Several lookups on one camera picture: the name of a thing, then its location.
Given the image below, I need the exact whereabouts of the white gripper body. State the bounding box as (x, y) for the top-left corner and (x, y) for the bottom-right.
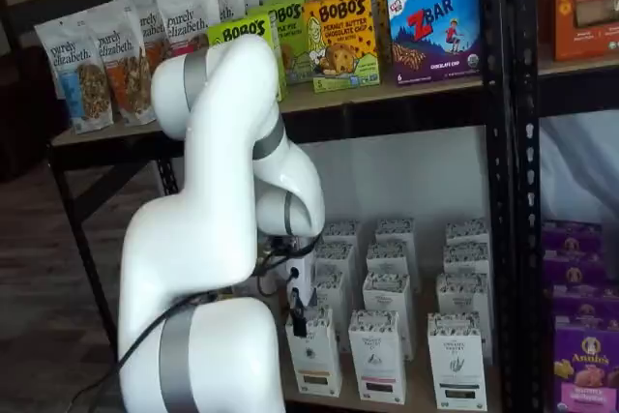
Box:
(284, 254), (319, 310)

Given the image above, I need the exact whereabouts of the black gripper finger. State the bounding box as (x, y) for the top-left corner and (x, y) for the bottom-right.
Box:
(288, 289), (310, 339)

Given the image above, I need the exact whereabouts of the white box yellow strip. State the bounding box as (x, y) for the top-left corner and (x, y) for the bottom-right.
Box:
(323, 221), (364, 264)
(284, 307), (344, 398)
(312, 271), (350, 354)
(313, 242), (359, 298)

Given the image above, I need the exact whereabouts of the white box pink strip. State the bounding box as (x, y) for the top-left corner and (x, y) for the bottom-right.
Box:
(375, 218), (417, 252)
(348, 310), (408, 405)
(362, 271), (418, 361)
(366, 242), (420, 288)

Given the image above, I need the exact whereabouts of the white box dark strip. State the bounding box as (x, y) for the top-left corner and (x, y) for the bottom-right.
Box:
(427, 311), (487, 412)
(435, 272), (493, 366)
(442, 242), (492, 283)
(444, 219), (490, 251)

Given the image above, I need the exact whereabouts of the black metal shelf rack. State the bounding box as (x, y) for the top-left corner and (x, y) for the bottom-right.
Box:
(505, 0), (619, 413)
(0, 0), (514, 413)

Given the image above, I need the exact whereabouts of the purple Annie's box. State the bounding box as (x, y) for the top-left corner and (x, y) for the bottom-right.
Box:
(541, 220), (604, 257)
(550, 280), (619, 325)
(552, 314), (619, 413)
(543, 250), (610, 289)

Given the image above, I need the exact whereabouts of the blue Zbar box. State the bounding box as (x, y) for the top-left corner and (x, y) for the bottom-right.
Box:
(386, 0), (485, 88)

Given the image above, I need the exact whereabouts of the Purely Elizabeth bag orange label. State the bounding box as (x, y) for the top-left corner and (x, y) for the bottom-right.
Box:
(93, 0), (159, 127)

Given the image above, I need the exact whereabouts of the Purely Elizabeth bag red label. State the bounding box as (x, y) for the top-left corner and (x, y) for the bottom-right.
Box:
(154, 0), (215, 59)

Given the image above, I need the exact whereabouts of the white fabric sheet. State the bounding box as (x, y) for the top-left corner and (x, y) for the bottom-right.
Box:
(538, 109), (619, 223)

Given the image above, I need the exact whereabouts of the Purely Elizabeth bag blue label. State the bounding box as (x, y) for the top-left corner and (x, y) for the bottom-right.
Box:
(34, 15), (118, 136)

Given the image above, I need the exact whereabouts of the dark brown couch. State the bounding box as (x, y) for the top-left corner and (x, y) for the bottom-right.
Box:
(0, 44), (70, 184)

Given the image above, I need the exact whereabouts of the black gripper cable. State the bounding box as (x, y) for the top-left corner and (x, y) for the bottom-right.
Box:
(117, 233), (323, 370)

